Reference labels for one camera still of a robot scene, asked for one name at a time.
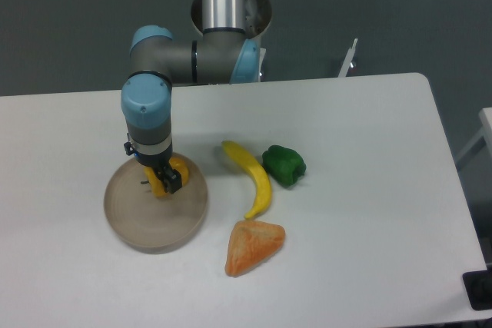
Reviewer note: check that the yellow bell pepper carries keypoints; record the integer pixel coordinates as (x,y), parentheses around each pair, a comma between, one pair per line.
(156,187)

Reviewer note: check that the black device at table edge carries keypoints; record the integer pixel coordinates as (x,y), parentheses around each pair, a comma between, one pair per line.
(478,287)

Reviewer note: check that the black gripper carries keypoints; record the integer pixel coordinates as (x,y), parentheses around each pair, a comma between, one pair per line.
(169,177)

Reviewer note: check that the white metal frame bracket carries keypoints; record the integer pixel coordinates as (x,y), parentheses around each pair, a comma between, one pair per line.
(348,62)

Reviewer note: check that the green bell pepper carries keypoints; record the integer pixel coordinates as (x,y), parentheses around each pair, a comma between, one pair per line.
(285,165)

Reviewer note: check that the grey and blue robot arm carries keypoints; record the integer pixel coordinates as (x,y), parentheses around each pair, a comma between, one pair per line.
(158,62)

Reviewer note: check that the yellow banana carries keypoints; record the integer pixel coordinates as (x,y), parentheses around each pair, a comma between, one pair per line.
(250,165)

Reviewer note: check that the white side table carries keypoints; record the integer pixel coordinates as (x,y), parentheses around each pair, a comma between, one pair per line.
(480,140)

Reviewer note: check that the beige round plate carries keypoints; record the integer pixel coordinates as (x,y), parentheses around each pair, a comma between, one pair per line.
(154,224)

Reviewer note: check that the orange triangular bread piece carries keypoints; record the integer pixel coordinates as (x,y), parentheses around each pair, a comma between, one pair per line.
(251,243)

